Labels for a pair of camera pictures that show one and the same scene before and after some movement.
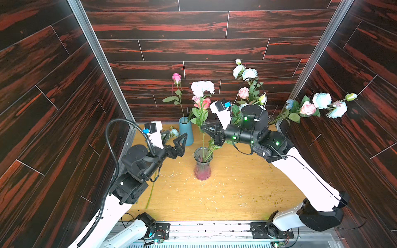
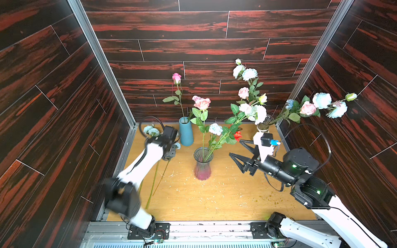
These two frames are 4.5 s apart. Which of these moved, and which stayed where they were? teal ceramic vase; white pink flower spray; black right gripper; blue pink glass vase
Moved: black right gripper
Stayed: white pink flower spray; blue pink glass vase; teal ceramic vase
